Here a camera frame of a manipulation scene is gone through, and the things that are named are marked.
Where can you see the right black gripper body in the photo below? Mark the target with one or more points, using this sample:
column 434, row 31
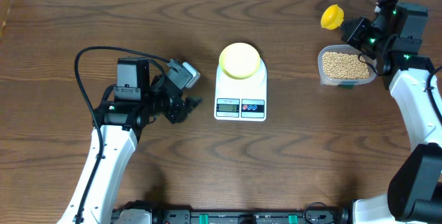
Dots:
column 366, row 39

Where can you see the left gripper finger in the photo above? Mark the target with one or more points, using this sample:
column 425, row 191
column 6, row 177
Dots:
column 192, row 102
column 182, row 115

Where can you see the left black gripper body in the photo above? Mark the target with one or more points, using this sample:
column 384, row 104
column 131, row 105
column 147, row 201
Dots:
column 180, row 108

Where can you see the yellow measuring scoop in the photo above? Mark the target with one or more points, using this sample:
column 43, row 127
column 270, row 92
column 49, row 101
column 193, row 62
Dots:
column 332, row 17

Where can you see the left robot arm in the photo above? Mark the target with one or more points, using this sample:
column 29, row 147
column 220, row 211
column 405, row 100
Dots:
column 144, row 90

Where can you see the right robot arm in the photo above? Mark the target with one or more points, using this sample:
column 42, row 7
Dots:
column 393, row 39

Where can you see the white digital kitchen scale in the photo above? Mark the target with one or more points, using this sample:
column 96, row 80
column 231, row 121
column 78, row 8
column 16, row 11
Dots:
column 241, row 100

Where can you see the yellow plastic bowl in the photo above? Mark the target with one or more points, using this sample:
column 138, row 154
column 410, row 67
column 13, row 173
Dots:
column 239, row 61

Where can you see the clear plastic container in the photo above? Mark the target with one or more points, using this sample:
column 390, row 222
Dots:
column 347, row 49

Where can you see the pile of soybeans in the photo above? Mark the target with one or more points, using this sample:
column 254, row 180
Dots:
column 343, row 66

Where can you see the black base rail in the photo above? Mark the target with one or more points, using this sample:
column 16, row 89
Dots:
column 162, row 213

